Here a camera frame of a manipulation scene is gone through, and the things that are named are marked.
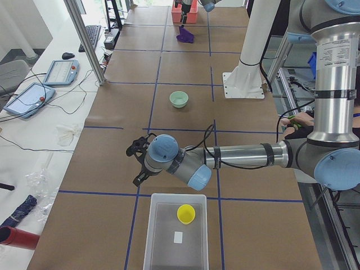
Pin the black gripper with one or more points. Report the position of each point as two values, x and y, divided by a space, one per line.
143 170
184 6

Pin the purple cloth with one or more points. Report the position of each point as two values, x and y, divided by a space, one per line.
185 36

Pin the yellow plastic cup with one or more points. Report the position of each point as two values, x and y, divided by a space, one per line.
186 214

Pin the light green ceramic bowl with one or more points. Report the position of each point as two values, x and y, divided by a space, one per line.
178 99

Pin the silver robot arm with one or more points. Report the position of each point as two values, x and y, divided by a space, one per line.
330 154

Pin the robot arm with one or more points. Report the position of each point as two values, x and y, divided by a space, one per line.
208 5

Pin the clear plastic storage box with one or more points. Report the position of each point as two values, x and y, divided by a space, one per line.
170 244

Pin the white label in box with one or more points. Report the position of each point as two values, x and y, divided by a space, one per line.
178 237

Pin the black power adapter box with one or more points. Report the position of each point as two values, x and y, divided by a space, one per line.
111 39

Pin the person hand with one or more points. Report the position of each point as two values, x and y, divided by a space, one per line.
301 118

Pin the white crumpled cloth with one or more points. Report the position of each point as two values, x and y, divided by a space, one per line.
66 134

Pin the black keyboard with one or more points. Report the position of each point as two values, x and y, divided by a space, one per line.
93 32

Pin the crumpled clear plastic wrap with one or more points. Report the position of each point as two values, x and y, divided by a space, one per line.
44 190

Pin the dark blue folded umbrella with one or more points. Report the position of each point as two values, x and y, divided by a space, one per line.
21 211

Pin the black computer mouse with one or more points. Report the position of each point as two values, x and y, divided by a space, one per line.
67 55

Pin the teach pendant tablet far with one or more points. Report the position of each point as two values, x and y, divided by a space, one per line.
61 73

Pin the teach pendant tablet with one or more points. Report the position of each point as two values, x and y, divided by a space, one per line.
61 73
30 100

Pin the teach pendant tablet near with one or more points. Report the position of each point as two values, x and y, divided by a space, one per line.
30 100

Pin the red cylinder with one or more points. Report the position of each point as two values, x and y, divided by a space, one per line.
11 236

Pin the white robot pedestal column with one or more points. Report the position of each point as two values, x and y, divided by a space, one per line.
245 80

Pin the aluminium frame post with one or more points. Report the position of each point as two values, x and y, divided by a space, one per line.
80 28

